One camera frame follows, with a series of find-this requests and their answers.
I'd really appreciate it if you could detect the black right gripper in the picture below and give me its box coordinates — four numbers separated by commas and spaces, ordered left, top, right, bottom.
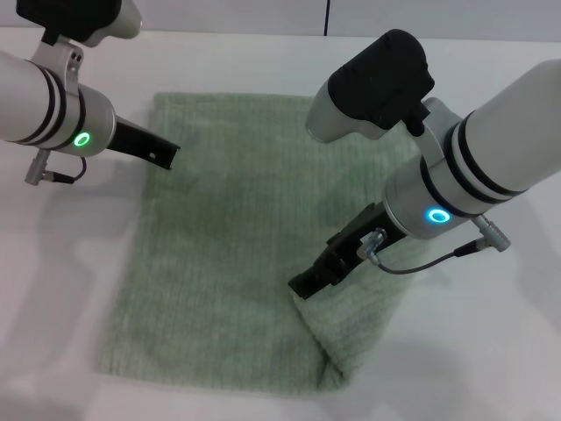
288, 201, 409, 302

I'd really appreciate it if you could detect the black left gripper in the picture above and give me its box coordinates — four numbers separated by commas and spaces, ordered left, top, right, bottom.
106, 118, 182, 172

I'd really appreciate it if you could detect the green ribbed towel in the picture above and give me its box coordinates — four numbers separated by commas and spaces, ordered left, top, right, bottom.
96, 90, 433, 396

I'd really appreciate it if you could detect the right arm cable with plug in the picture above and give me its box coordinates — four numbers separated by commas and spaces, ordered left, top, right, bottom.
356, 213, 512, 275

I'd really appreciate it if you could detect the arm cable with plug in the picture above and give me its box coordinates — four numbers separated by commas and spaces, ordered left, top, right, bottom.
25, 147, 88, 183
356, 213, 512, 275

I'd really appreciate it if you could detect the left arm cable with plug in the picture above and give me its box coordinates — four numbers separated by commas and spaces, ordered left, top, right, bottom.
25, 147, 88, 183

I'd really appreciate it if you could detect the left wrist camera housing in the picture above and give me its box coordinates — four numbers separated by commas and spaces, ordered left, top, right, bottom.
16, 0, 144, 49

